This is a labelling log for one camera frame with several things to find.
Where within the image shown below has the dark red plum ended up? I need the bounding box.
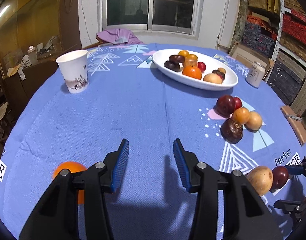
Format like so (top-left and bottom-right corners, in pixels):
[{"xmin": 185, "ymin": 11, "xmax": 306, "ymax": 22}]
[{"xmin": 271, "ymin": 166, "xmax": 289, "ymax": 190}]

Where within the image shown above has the pale tan fruit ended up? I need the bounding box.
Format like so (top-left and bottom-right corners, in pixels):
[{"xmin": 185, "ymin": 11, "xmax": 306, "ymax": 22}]
[{"xmin": 245, "ymin": 111, "xmax": 262, "ymax": 131}]

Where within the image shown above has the dark purple plum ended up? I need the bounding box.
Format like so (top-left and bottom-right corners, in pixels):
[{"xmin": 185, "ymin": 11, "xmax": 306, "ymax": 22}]
[{"xmin": 215, "ymin": 95, "xmax": 235, "ymax": 118}]

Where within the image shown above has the speckled tan round fruit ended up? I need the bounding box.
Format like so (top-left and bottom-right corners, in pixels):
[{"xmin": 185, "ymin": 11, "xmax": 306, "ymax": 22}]
[{"xmin": 232, "ymin": 107, "xmax": 250, "ymax": 125}]

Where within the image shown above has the red cherry tomato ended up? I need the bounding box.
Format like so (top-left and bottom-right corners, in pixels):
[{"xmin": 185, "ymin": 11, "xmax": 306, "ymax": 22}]
[
  {"xmin": 233, "ymin": 97, "xmax": 242, "ymax": 110},
  {"xmin": 197, "ymin": 62, "xmax": 206, "ymax": 73}
]

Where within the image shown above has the large tan round fruit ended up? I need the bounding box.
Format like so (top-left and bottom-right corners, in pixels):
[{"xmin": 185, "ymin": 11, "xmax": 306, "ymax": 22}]
[{"xmin": 203, "ymin": 73, "xmax": 223, "ymax": 84}]

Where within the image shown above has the large orange mandarin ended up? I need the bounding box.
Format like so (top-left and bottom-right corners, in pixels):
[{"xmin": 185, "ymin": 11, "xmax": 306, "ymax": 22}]
[{"xmin": 182, "ymin": 67, "xmax": 202, "ymax": 80}]

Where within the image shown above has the dark mangosteen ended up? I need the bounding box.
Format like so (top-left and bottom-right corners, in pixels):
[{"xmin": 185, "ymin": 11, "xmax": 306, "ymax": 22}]
[{"xmin": 212, "ymin": 70, "xmax": 225, "ymax": 81}]

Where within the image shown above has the brown speckled persimmon fruit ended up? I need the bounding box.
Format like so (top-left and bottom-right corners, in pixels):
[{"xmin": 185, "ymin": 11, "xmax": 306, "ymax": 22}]
[{"xmin": 183, "ymin": 58, "xmax": 198, "ymax": 68}]

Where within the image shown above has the small brown longan fruit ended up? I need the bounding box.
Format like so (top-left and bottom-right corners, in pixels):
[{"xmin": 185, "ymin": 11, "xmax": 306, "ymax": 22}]
[{"xmin": 217, "ymin": 67, "xmax": 226, "ymax": 74}]

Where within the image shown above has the small yellow-orange tomato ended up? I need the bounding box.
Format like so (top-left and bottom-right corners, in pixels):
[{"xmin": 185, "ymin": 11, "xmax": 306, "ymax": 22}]
[{"xmin": 186, "ymin": 54, "xmax": 198, "ymax": 61}]

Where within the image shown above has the blue patterned tablecloth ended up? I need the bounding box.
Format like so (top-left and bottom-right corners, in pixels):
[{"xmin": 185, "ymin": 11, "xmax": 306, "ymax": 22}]
[{"xmin": 0, "ymin": 43, "xmax": 306, "ymax": 239}]

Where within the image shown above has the white beverage can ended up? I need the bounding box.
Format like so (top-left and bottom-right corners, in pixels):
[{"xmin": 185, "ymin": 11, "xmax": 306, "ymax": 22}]
[{"xmin": 246, "ymin": 61, "xmax": 266, "ymax": 88}]

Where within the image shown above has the white oval plate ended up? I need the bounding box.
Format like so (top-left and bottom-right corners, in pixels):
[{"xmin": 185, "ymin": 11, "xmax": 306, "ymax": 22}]
[{"xmin": 152, "ymin": 49, "xmax": 238, "ymax": 91}]

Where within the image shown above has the white paper cup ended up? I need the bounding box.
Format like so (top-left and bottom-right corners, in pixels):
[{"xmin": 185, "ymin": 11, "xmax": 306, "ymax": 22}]
[{"xmin": 56, "ymin": 49, "xmax": 89, "ymax": 94}]

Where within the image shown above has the wooden chair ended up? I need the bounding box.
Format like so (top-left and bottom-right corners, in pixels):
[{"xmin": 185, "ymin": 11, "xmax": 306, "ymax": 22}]
[{"xmin": 82, "ymin": 41, "xmax": 106, "ymax": 49}]

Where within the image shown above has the purple jacket on chair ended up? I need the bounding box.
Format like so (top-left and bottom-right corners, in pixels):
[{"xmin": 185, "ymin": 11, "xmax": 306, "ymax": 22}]
[{"xmin": 96, "ymin": 28, "xmax": 144, "ymax": 45}]

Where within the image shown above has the shelf with stacked boxes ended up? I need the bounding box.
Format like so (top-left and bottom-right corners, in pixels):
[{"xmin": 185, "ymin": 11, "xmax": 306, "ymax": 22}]
[{"xmin": 231, "ymin": 0, "xmax": 306, "ymax": 129}]

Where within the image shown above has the sliding glass window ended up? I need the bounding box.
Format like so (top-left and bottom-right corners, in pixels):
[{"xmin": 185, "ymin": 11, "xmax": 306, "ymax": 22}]
[{"xmin": 101, "ymin": 0, "xmax": 203, "ymax": 36}]

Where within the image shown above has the wooden glass cabinet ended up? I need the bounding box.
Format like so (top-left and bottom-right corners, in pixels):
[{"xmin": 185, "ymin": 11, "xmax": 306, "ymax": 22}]
[{"xmin": 0, "ymin": 0, "xmax": 82, "ymax": 116}]

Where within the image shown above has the framed board against wall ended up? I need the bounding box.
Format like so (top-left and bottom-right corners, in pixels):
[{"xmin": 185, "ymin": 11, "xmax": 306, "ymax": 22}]
[{"xmin": 228, "ymin": 42, "xmax": 274, "ymax": 80}]

